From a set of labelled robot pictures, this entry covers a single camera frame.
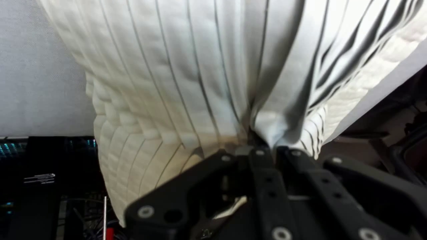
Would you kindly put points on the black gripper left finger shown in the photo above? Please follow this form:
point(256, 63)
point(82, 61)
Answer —
point(258, 218)

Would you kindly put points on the light grey fabric sofa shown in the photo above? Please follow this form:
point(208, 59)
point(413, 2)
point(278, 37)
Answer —
point(43, 87)

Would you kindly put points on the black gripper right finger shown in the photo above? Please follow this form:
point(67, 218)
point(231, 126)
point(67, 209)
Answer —
point(324, 209)

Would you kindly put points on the cream pleated small pillow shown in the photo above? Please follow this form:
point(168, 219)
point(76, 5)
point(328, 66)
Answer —
point(174, 82)

